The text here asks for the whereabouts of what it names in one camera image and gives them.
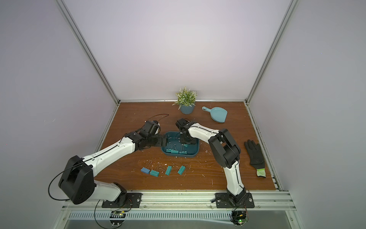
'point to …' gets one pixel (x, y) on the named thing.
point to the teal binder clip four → (169, 150)
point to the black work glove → (257, 159)
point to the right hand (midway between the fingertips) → (186, 139)
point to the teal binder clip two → (168, 170)
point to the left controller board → (117, 218)
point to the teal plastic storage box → (175, 148)
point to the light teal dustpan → (217, 114)
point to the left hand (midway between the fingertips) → (163, 139)
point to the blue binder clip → (145, 170)
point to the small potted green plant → (186, 100)
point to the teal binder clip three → (181, 170)
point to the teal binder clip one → (154, 173)
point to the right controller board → (239, 218)
